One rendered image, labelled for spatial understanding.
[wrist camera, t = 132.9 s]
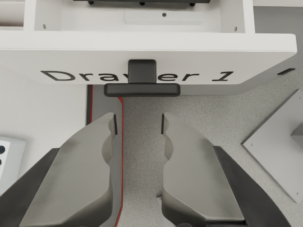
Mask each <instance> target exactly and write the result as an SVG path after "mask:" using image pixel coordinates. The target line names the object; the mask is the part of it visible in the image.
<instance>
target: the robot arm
mask: <svg viewBox="0 0 303 227"><path fill-rule="evenodd" d="M117 134H118V114H117V113H107V114H105V115H103V116H102V117H100V118H98V119H97V120H95V121H94V122H92V123H90V124H88V125H87V126H85V127H84V128H82V129H80V130H79V131H78V132H76V133H75V134H73V135H72V136H71V137H70V138H69V139H68V140H67V141H66V142H65V143H64V144H63V145H62V146H61V147H59V148H52V149H51V150H50V151H49V152H47V153H46V154H45V155H44V156H43V157H42V158H41V159H40V160H39V161H38V162H36V163H35V164H34V165H33V166H32V167H31V168H30V169H29V170H28V171H27V172H26V173H24V174H23V175H22V176H21V177H20V178H19V179H18V180H17V181H16V182H15V183H14V184H13V185H12V186H11V187H10V188H9V189H7V190H6V191H5V192H4V193H3V194H2V195H1V196H0V227H99V226H100V225H101V224H103V223H104V222H105V221H107V220H108V219H109V218H110V216H111V214H112V209H113V188H112V181H111V174H110V167H109V165H108V162H109V160H110V159H111V158H112V157H113V148H112V140H113V138H114V137H115V135H117ZM161 134H163V136H164V137H165V151H164V155H165V157H166V158H167V159H168V162H167V163H166V164H165V165H164V168H163V182H162V203H161V210H162V214H163V215H164V217H165V218H166V219H168V220H169V221H170V222H172V223H173V224H174V225H175V226H176V227H291V225H290V223H289V222H288V220H287V219H286V217H285V216H284V215H283V213H282V212H281V210H280V209H279V208H278V206H277V205H276V204H275V202H274V201H273V200H272V199H271V197H270V196H269V195H268V194H267V193H266V192H265V191H264V190H263V189H262V188H261V187H260V186H259V185H258V184H257V183H256V182H255V181H254V180H253V179H252V178H251V177H250V176H249V175H248V174H247V173H246V172H245V171H244V170H243V169H242V168H241V167H240V166H239V165H238V164H237V163H236V161H235V160H234V159H233V158H232V157H231V156H230V155H229V154H228V153H227V152H226V151H225V150H224V149H223V148H222V147H221V146H215V145H213V144H212V143H211V142H210V141H209V140H208V139H207V138H206V137H205V136H204V135H203V134H202V133H201V132H199V131H198V130H197V129H195V128H194V127H192V126H191V125H189V124H187V123H186V122H185V121H183V120H181V119H180V118H178V117H176V116H175V115H173V114H172V113H170V112H166V113H162V121H161Z"/></svg>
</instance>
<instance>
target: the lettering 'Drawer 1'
mask: <svg viewBox="0 0 303 227"><path fill-rule="evenodd" d="M41 72H42V73H44V74H45V75H47V76H49V77H50V78H52V79H54V80H55V81H72V80H75V77H74V76H73V75H71V74H69V73H65V72H58V71H41ZM49 73H62V74H66V75H68V76H70V77H71V79H66V80H58V79H57V78H55V77H53V76H52V75H50V74H49ZM223 73H226V75H224V76H223V77H222V78H220V79H219V80H212V81H227V80H224V79H225V78H226V77H227V76H229V75H230V74H232V73H233V72H221V74H223ZM79 75H80V76H81V77H82V78H83V79H84V80H86V81H89V80H88V79H87V78H86V76H87V75H93V74H92V73H88V74H84V75H83V74H79ZM101 75H111V76H112V77H101V78H100V79H101V80H103V81H114V80H115V81H119V80H118V78H117V76H116V75H114V74H107V73H104V74H99V76H101ZM123 75H124V76H125V77H127V78H128V75H127V74H123ZM166 75H172V76H174V77H162V76H166ZM194 75H197V76H198V75H199V74H191V75H190V74H186V75H185V77H184V78H183V80H182V81H186V79H187V78H188V77H189V76H194ZM177 77H178V76H177V75H176V74H162V75H159V76H158V80H160V81H175V79H174V80H163V79H162V78H177ZM104 78H114V79H112V80H106V79H104Z"/></svg>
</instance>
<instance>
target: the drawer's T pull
mask: <svg viewBox="0 0 303 227"><path fill-rule="evenodd" d="M104 95H105V96H107V97H177V96H179V95H180V85H179V84H178V83H157V78H156V61H155V60H153V59H131V60H129V61H128V83H106V84H105V85H104Z"/></svg>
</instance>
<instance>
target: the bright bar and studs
mask: <svg viewBox="0 0 303 227"><path fill-rule="evenodd" d="M124 21H125V24H135V25H201V24H202V22H203V12H181V11H127V10H126V11H125V12H124Z"/></svg>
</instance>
